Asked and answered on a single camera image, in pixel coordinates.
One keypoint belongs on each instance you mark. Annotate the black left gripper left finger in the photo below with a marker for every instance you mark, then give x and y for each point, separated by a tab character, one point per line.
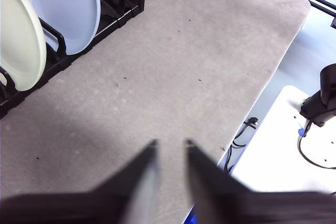
105	203

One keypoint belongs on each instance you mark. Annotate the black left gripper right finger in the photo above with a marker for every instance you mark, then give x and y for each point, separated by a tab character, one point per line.
236	205

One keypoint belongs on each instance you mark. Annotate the green round plate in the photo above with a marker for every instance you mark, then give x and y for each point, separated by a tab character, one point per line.
21	45

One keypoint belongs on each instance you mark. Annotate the blue round plate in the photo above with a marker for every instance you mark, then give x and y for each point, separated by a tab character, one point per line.
65	11

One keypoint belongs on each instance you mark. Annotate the black plate rack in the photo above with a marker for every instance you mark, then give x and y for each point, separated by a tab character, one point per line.
113	6

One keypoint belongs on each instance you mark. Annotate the small blue tag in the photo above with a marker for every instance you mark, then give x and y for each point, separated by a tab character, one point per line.
300	132

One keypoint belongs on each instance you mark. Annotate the black metal frame bar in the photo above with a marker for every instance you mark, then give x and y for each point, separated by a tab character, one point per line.
320	5

